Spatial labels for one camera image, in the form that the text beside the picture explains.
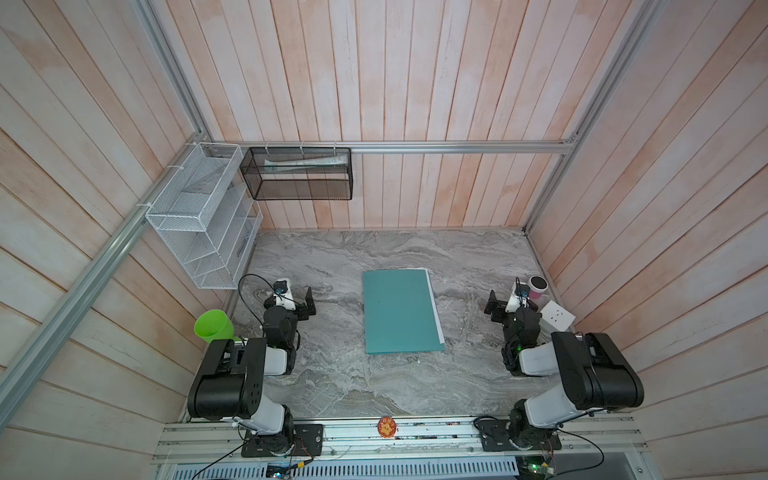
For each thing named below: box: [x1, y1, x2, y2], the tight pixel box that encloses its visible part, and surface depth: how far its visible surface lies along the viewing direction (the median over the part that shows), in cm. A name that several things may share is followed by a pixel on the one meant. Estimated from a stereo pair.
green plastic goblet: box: [194, 309, 241, 343], surface depth 79 cm
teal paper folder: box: [363, 268, 446, 354], surface depth 98 cm
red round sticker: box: [377, 416, 397, 438], surface depth 78 cm
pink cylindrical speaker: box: [528, 275, 549, 299], surface depth 100 cm
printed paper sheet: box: [416, 267, 445, 344], surface depth 100 cm
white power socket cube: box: [539, 300, 576, 333], surface depth 94 cm
